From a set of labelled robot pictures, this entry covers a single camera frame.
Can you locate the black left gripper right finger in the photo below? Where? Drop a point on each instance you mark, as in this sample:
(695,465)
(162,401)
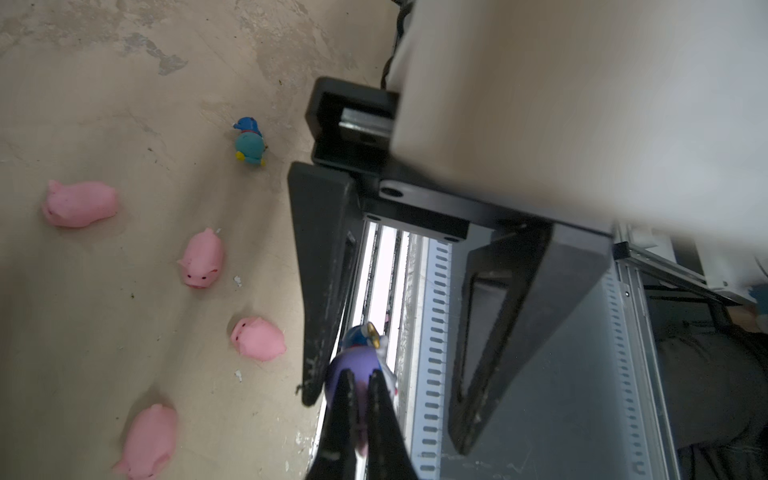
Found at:
(388,458)

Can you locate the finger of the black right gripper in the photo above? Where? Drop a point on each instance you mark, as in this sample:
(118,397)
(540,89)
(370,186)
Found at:
(517,291)

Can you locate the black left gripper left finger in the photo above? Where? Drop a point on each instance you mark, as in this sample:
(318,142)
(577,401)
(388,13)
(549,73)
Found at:
(335,458)

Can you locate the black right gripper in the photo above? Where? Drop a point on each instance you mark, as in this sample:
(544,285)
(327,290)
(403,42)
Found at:
(352,125)

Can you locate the purple penguin toy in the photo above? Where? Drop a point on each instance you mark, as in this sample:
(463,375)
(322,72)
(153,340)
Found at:
(363,351)

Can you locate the teal penguin toy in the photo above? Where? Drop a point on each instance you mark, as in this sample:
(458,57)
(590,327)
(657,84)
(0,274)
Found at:
(249,145)

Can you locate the pink pig toy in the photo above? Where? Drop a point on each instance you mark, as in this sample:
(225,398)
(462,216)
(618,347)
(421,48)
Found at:
(202,260)
(79,205)
(150,443)
(258,339)

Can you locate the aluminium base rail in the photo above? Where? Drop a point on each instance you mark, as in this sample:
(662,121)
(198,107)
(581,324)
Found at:
(647,378)

